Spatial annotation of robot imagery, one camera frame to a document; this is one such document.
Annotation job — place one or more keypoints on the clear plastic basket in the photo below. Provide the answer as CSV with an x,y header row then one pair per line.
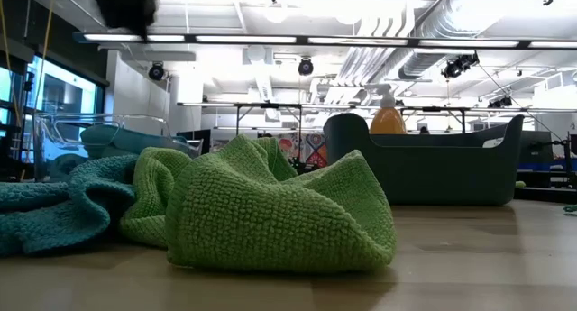
x,y
49,139

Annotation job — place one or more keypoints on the green microfiber towel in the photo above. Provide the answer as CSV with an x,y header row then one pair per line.
x,y
270,221
153,194

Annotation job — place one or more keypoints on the teal plastic basket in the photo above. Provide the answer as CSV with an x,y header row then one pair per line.
x,y
428,171

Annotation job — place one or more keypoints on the silver ventilation duct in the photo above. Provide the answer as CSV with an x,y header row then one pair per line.
x,y
433,45

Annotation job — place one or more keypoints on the blue microfiber towel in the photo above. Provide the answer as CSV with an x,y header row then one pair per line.
x,y
126,139
54,203

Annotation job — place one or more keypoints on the black ceiling spotlight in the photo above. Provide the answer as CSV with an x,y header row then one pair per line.
x,y
156,71
500,101
305,66
460,65

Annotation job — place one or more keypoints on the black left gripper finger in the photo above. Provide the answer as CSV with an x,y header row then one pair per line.
x,y
126,6

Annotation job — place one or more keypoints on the orange spray bottle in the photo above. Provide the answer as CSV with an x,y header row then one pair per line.
x,y
387,119

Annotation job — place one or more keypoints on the black frame table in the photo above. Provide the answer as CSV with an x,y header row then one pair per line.
x,y
268,105

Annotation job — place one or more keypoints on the long overhead light bar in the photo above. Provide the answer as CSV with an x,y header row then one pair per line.
x,y
243,39

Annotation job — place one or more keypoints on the colourful patterned poster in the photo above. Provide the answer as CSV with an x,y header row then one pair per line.
x,y
311,149

